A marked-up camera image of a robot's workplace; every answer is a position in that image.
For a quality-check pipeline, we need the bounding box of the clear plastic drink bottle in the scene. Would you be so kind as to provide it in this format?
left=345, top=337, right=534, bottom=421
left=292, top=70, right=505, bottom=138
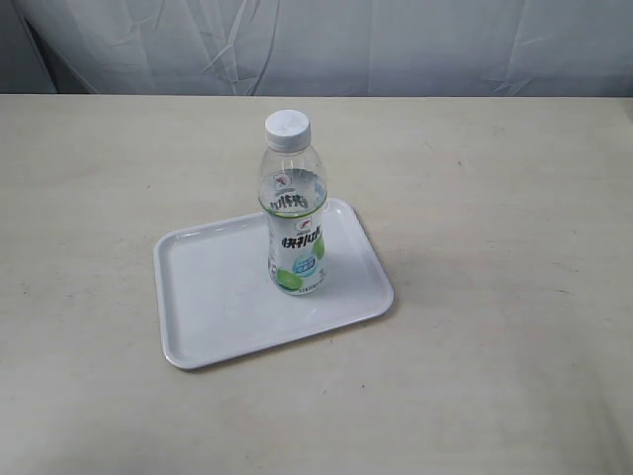
left=258, top=109, right=327, bottom=295

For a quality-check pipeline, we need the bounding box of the white rectangular plastic tray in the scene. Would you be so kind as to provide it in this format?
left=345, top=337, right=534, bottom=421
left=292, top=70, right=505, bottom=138
left=153, top=198, right=395, bottom=370

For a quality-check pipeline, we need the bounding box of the white wrinkled backdrop cloth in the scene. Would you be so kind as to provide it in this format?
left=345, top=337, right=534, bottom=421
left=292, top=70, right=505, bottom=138
left=1, top=1, right=632, bottom=97

